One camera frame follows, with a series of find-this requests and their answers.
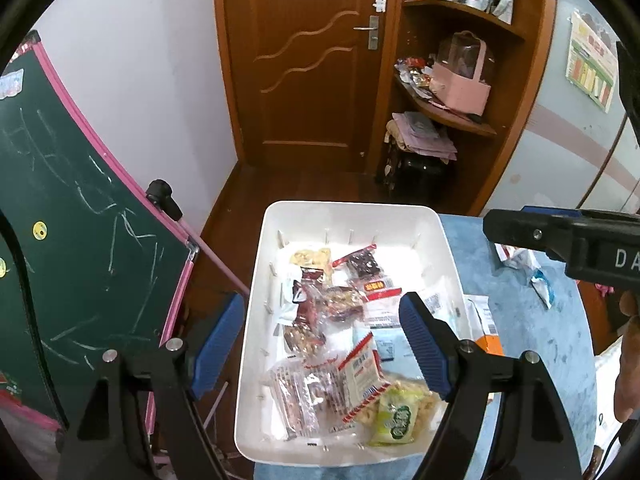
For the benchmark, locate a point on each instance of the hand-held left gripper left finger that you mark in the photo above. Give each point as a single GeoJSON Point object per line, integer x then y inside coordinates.
{"type": "Point", "coordinates": [220, 345]}

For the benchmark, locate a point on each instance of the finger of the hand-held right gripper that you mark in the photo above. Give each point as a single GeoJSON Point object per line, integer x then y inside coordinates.
{"type": "Point", "coordinates": [530, 227]}
{"type": "Point", "coordinates": [631, 90]}

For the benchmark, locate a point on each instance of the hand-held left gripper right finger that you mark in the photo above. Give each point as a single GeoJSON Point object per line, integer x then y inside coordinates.
{"type": "Point", "coordinates": [425, 347]}

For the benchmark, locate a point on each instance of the white red snack packet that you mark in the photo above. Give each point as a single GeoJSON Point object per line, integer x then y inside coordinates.
{"type": "Point", "coordinates": [515, 259]}

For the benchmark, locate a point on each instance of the pale blue snack packet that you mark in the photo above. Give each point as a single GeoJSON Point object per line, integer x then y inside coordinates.
{"type": "Point", "coordinates": [387, 345]}

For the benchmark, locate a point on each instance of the green snack packet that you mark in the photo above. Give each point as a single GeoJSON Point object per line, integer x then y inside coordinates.
{"type": "Point", "coordinates": [430, 405]}
{"type": "Point", "coordinates": [395, 420]}

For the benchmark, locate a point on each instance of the orange white snack packet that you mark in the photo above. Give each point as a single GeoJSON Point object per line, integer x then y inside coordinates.
{"type": "Point", "coordinates": [485, 327]}

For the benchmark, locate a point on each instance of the red white cookie packet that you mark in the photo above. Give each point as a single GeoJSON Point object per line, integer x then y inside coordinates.
{"type": "Point", "coordinates": [361, 375]}

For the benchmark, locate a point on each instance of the clear walnut packet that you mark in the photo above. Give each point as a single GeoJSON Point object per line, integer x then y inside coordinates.
{"type": "Point", "coordinates": [302, 341]}

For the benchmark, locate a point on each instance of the clear red mixed nut packet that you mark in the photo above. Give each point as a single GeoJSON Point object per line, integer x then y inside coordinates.
{"type": "Point", "coordinates": [342, 305]}

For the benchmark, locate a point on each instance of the clear red-print snack packet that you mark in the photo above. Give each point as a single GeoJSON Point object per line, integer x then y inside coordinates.
{"type": "Point", "coordinates": [300, 395]}

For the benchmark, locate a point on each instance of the brown white snack packet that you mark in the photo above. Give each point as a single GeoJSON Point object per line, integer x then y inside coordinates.
{"type": "Point", "coordinates": [302, 297]}

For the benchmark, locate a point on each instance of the white plastic tray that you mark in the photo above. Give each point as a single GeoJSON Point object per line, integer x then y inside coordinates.
{"type": "Point", "coordinates": [280, 270]}

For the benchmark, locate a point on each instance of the clear dark dried fruit packet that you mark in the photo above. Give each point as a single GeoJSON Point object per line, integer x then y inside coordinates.
{"type": "Point", "coordinates": [367, 266]}

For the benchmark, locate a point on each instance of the small clear puffed corn bag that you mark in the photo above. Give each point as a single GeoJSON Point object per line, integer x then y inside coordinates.
{"type": "Point", "coordinates": [311, 259]}

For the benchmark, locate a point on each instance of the person's right forearm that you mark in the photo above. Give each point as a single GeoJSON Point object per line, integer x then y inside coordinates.
{"type": "Point", "coordinates": [627, 380]}

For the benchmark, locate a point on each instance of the person's right hand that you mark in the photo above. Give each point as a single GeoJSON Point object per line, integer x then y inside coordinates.
{"type": "Point", "coordinates": [630, 307]}

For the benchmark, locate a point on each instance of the pink green toy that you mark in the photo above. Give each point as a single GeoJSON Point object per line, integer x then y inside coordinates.
{"type": "Point", "coordinates": [602, 289]}

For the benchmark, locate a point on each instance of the pale wardrobe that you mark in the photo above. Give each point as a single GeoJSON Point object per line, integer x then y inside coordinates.
{"type": "Point", "coordinates": [575, 150]}

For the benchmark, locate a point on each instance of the wooden corner shelf unit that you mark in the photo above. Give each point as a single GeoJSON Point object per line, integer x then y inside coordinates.
{"type": "Point", "coordinates": [500, 60]}

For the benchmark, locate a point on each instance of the folded clothes pile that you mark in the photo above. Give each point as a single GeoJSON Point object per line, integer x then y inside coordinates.
{"type": "Point", "coordinates": [422, 132]}

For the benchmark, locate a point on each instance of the white bed quilt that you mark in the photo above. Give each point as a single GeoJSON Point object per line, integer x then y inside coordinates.
{"type": "Point", "coordinates": [607, 400]}

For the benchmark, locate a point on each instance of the pink gift box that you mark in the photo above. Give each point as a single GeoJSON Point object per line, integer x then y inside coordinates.
{"type": "Point", "coordinates": [462, 80]}

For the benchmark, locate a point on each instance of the pile of shelf snack wrappers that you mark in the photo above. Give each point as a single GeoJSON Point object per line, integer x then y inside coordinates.
{"type": "Point", "coordinates": [415, 75]}

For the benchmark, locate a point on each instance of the yellow round magnet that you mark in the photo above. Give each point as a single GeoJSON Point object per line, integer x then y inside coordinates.
{"type": "Point", "coordinates": [41, 230]}

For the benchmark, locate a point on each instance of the white door hook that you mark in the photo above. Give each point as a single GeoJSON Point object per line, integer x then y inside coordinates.
{"type": "Point", "coordinates": [380, 2]}

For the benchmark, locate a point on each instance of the wooden door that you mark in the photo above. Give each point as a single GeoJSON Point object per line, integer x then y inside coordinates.
{"type": "Point", "coordinates": [300, 60]}

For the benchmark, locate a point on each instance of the wall poster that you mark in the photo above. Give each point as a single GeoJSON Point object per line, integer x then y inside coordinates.
{"type": "Point", "coordinates": [592, 62]}

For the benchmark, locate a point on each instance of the green chalkboard pink frame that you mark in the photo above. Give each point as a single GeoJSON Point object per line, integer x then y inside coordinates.
{"type": "Point", "coordinates": [75, 240]}

